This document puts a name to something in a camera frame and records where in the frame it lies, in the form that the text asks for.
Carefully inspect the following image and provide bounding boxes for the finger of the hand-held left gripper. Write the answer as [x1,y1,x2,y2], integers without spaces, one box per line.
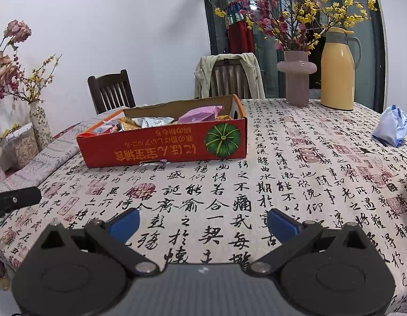
[6,186,42,209]

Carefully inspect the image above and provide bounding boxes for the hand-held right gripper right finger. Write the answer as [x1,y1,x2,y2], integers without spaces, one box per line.
[249,208,369,277]

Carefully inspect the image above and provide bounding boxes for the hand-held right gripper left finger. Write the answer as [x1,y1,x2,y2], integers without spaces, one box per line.
[41,208,160,276]

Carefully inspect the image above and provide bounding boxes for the orange pumpkin print cardboard box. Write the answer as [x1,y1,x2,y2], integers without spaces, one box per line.
[76,94,248,168]

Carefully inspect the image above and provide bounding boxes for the red orange cartoon snack packet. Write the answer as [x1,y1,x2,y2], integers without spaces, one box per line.
[90,118,125,135]

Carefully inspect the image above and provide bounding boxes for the pink snack packet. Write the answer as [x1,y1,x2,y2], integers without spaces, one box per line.
[178,105,224,124]

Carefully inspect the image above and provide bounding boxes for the small patterned vase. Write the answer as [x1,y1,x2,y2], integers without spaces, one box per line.
[28,101,53,150]

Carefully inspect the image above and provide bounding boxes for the blue white plastic bag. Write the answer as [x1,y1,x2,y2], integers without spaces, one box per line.
[372,105,407,148]

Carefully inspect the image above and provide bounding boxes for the dark wooden chair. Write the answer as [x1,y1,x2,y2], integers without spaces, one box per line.
[88,69,136,115]

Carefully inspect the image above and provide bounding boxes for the pink vase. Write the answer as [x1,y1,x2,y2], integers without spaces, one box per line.
[276,50,317,107]

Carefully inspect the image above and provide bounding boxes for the brown slatted wooden chair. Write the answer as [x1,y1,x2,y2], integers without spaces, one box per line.
[210,57,253,99]

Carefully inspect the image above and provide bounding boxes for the yellow thermos jug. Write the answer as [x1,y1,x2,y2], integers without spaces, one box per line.
[320,27,362,111]

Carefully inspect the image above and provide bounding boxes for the pale pink flowers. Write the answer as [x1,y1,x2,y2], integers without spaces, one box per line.
[0,20,32,99]

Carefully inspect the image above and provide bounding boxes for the chair with beige jacket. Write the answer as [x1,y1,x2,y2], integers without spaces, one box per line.
[194,53,266,99]

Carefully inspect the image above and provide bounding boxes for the dark framed glass door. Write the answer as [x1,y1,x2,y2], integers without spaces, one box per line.
[200,0,388,106]

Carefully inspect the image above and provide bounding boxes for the red hanging garment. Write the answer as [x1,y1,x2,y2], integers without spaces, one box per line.
[226,2,256,54]

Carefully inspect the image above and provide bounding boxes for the yellow and red flower bouquet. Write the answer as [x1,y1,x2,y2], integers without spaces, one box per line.
[214,0,378,53]

